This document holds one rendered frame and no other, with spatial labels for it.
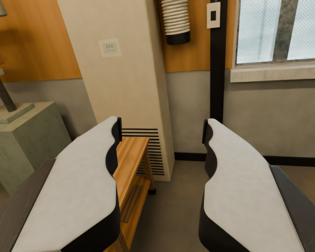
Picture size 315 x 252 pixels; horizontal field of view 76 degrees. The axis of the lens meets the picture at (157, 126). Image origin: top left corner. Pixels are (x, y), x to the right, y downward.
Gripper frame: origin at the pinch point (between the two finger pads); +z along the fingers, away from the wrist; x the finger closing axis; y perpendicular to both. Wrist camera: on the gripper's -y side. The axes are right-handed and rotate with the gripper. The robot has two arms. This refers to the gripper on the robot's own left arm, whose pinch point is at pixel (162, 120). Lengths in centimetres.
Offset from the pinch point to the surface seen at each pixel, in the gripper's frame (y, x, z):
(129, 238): 109, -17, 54
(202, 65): 31, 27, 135
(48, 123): 79, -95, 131
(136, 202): 108, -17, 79
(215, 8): -4, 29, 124
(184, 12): -2, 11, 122
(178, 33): 9, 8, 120
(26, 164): 98, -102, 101
